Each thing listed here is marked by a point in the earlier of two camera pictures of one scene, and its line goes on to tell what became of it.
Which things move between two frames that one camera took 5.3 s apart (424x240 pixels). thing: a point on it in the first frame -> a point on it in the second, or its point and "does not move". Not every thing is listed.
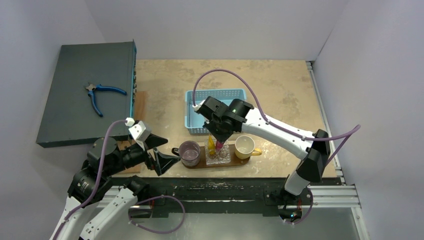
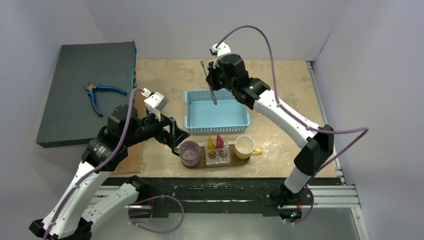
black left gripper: [161, 162] -> [177, 134]
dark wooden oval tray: [234, 161] does not move
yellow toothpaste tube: [211, 143] does not move
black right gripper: [220, 134] -> [214, 75]
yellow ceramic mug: [244, 147] does not move
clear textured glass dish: [222, 156] does not move
